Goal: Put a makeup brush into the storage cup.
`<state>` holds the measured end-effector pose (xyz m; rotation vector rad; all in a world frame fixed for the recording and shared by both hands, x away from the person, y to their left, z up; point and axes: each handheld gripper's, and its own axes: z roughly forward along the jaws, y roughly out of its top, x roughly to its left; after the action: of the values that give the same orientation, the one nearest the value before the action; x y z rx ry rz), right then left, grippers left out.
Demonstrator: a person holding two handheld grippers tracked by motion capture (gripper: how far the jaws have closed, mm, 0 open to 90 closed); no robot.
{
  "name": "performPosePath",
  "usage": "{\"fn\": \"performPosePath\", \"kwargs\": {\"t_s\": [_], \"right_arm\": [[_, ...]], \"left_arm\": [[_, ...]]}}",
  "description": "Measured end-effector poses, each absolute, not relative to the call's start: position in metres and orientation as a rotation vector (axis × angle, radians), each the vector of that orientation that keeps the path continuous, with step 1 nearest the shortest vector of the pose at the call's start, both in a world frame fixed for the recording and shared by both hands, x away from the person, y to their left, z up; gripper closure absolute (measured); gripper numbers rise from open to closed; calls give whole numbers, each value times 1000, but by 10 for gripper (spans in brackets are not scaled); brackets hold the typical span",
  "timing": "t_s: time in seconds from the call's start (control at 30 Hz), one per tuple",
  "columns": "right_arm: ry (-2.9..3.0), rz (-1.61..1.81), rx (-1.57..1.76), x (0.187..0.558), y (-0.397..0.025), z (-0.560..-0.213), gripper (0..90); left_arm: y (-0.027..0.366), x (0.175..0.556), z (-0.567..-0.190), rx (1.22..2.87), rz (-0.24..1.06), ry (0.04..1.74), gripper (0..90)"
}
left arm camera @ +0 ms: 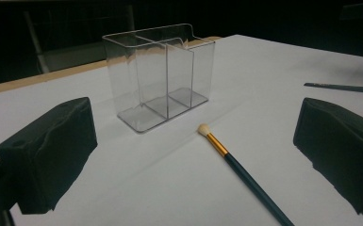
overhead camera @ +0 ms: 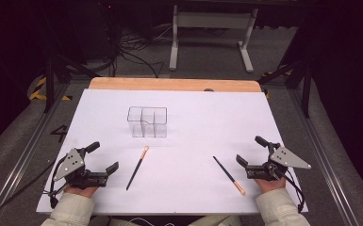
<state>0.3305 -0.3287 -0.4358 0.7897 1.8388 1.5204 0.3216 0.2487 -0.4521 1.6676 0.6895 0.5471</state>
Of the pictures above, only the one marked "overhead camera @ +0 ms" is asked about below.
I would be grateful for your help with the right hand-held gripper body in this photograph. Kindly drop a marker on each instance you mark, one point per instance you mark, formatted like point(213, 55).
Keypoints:
point(273, 168)

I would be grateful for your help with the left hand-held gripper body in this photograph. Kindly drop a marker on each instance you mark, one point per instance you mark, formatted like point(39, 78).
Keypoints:
point(75, 164)

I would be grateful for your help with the clear acrylic organizer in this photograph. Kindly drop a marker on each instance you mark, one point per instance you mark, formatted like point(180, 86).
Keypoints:
point(147, 125)

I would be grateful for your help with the person's right hand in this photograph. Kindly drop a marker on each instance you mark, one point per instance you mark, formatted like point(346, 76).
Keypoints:
point(270, 184)

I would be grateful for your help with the person's left hand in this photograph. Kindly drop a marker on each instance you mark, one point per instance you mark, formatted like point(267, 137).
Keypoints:
point(81, 190)

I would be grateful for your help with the white board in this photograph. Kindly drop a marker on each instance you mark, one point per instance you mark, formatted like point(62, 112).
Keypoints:
point(194, 125)

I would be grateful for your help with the black tripod stand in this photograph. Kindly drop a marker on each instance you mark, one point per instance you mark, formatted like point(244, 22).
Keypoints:
point(49, 81)
point(306, 91)

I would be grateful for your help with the yellow black floor tape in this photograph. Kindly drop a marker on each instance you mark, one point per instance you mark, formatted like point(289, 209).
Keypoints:
point(39, 94)

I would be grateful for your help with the white metal stand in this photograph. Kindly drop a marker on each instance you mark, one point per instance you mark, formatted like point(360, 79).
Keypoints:
point(213, 20)

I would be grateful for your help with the metal floor rail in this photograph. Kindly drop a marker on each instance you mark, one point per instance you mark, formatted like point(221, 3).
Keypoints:
point(323, 157)
point(19, 166)

